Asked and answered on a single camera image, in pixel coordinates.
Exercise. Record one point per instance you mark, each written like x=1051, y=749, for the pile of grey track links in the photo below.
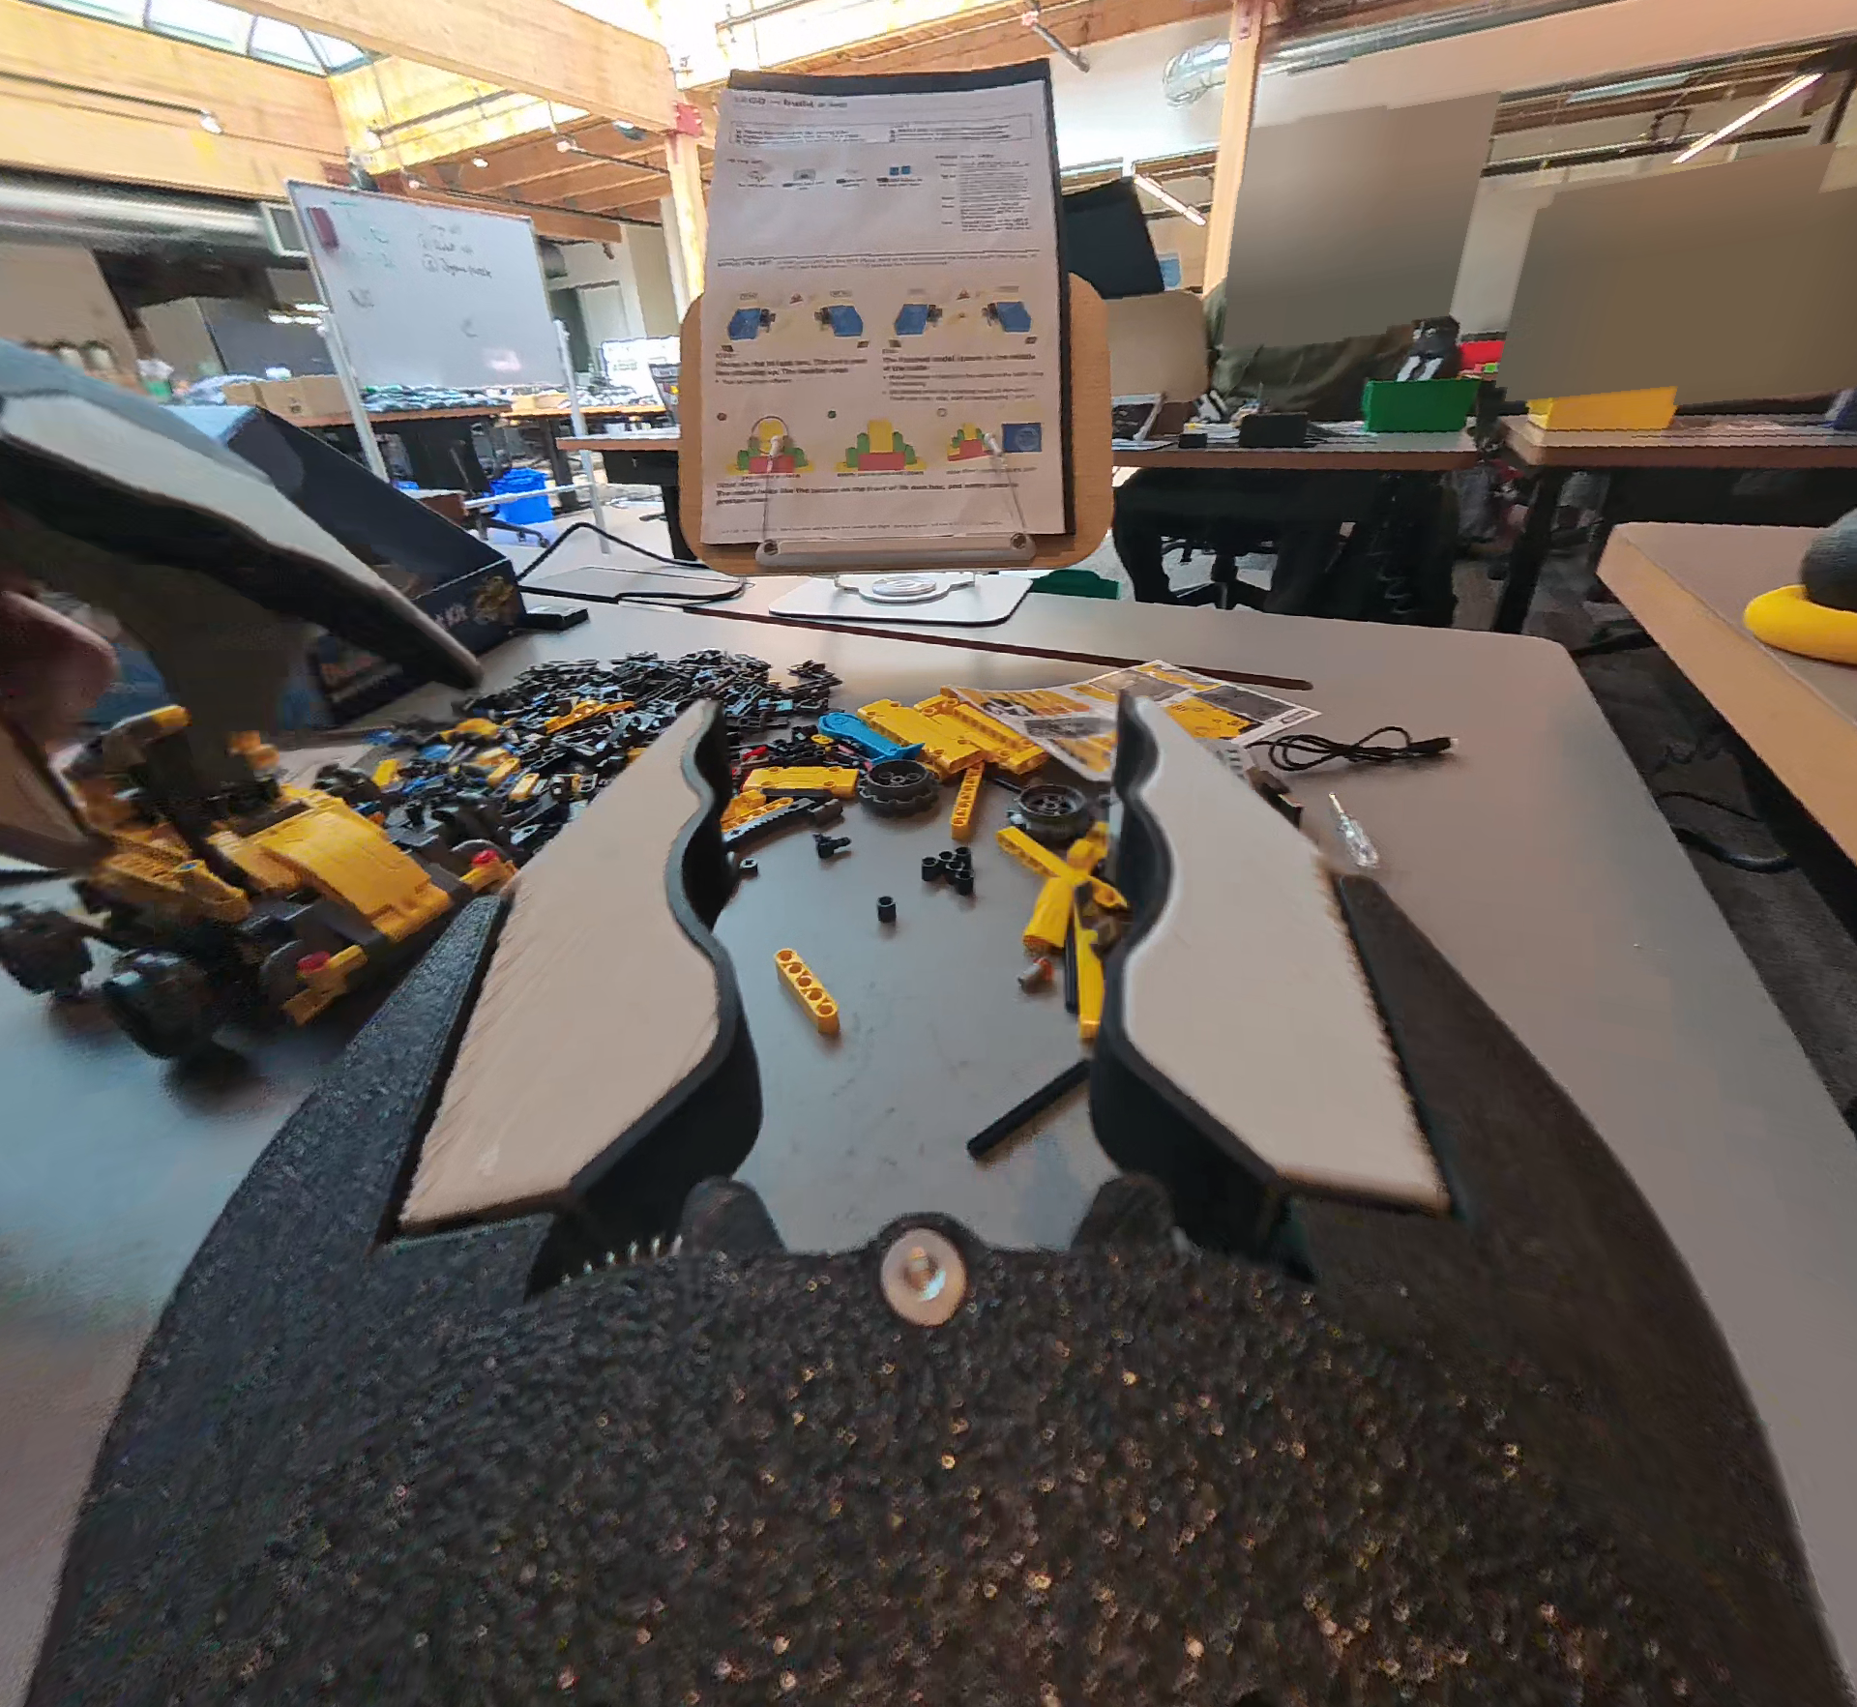
x=653, y=690

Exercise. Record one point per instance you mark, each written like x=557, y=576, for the whiteboard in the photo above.
x=435, y=285

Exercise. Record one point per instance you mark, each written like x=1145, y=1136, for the grey wheel hub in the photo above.
x=897, y=788
x=1047, y=812

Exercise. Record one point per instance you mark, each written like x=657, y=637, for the green flat object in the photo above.
x=1074, y=584

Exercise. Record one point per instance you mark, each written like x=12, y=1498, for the large yellow panel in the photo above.
x=907, y=731
x=993, y=727

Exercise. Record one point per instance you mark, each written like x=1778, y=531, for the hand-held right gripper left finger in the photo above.
x=594, y=1010

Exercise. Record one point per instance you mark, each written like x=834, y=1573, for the black dome-shaped device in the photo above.
x=1831, y=560

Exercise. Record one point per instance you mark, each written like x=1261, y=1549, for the background work table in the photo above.
x=1668, y=444
x=1306, y=448

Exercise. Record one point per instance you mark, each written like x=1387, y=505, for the yellow long holed beam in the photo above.
x=968, y=800

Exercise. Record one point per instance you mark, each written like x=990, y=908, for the black connector cluster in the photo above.
x=950, y=869

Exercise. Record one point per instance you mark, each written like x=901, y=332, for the blue brick separator tool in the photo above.
x=856, y=731

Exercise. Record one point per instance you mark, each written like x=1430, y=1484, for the yellow box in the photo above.
x=1603, y=409

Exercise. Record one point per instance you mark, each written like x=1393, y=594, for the green box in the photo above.
x=1418, y=405

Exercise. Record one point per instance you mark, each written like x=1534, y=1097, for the printed instruction sheet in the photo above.
x=870, y=358

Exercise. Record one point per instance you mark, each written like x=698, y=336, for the black axle rod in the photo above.
x=1027, y=1109

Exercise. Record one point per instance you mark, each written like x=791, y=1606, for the heap of yellow beams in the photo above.
x=1058, y=908

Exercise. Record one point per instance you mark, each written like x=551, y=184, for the side desk with wooden edge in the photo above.
x=1711, y=619

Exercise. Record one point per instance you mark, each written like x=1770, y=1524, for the yellow black sticker sheet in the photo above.
x=1074, y=714

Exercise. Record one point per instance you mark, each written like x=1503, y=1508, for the yellow short holed beam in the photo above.
x=809, y=991

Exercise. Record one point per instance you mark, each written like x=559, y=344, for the blue plastic bin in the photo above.
x=521, y=495

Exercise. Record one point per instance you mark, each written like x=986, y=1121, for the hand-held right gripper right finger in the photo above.
x=1261, y=995

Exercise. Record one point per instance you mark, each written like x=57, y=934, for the black power adapter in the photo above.
x=555, y=613

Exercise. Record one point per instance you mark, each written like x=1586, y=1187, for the blue kit box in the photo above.
x=464, y=611

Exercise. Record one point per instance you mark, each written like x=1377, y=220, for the wooden document stand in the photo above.
x=1088, y=430

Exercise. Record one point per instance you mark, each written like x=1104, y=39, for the yellow toy vehicle model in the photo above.
x=319, y=865

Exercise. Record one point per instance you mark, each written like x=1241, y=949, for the small clear screwdriver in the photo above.
x=1353, y=833

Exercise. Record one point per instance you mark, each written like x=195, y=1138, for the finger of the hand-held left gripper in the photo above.
x=216, y=531
x=35, y=800

